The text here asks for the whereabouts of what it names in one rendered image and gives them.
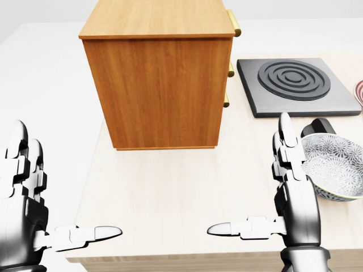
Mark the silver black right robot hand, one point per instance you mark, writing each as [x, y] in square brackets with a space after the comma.
[300, 209]

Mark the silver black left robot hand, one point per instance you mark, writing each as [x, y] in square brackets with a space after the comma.
[20, 215]

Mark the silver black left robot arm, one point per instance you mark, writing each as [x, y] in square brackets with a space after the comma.
[20, 267]

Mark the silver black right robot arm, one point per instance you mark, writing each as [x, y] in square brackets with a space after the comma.
[306, 259]

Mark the grey floral patterned bowl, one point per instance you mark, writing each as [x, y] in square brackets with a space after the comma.
[331, 167]

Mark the wooden cabinet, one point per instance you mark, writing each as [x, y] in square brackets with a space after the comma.
[158, 79]

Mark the round black stove knob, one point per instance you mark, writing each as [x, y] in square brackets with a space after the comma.
[319, 127]

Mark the flat dark stove plate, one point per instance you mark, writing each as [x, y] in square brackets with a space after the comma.
[297, 86]

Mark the red striped plate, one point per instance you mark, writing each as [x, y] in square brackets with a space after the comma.
[359, 92]

